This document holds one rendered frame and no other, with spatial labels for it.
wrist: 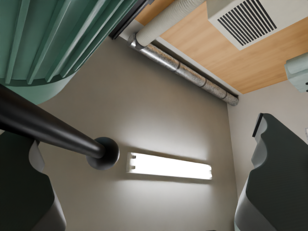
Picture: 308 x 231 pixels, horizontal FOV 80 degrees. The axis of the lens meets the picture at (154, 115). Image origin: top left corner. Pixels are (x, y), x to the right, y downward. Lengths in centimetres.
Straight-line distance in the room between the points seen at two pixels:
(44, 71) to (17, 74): 2
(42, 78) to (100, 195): 148
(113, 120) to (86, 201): 69
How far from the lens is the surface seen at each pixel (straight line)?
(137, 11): 185
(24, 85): 21
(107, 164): 20
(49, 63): 18
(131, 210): 181
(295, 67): 213
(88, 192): 160
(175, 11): 175
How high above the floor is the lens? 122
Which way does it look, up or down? 46 degrees up
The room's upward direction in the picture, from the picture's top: 111 degrees counter-clockwise
